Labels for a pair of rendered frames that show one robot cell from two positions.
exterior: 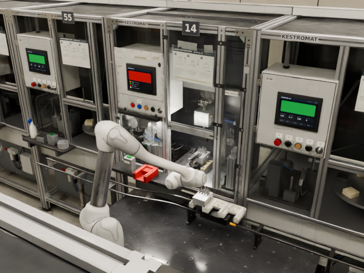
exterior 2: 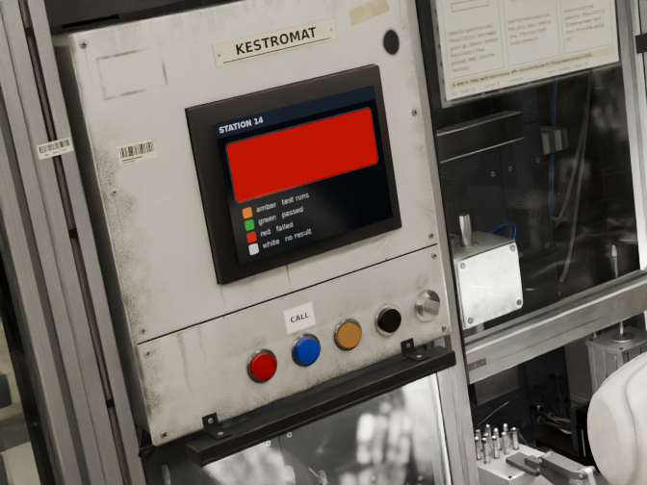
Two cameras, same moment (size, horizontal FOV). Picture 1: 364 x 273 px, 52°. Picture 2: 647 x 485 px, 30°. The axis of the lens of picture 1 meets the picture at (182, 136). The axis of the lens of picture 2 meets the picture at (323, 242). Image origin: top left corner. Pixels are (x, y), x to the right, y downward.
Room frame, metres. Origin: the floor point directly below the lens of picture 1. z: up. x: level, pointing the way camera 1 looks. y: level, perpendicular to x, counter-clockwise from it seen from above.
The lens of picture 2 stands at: (1.87, 1.46, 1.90)
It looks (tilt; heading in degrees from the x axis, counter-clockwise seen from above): 15 degrees down; 300
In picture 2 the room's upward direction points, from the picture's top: 9 degrees counter-clockwise
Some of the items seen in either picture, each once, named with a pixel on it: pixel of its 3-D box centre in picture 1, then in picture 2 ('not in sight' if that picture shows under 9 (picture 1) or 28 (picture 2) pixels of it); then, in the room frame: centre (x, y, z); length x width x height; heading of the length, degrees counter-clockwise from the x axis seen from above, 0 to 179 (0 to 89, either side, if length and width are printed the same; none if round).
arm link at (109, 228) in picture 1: (109, 235); not in sight; (1.83, 0.45, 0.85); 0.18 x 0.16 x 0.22; 40
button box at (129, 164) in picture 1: (130, 163); not in sight; (2.53, 0.40, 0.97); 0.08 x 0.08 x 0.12; 59
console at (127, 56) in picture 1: (148, 78); (236, 191); (2.67, 0.25, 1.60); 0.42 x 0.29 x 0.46; 59
